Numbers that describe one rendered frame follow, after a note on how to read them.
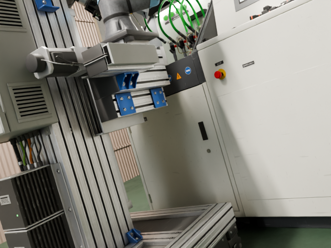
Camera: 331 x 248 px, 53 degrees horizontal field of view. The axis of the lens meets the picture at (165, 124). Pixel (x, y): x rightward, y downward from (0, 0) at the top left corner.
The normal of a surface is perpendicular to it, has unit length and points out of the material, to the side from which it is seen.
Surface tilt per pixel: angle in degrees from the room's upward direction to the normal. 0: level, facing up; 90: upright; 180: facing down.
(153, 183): 90
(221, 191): 90
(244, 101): 90
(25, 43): 90
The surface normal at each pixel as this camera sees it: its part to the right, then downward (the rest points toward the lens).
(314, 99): -0.66, 0.21
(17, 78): 0.80, -0.22
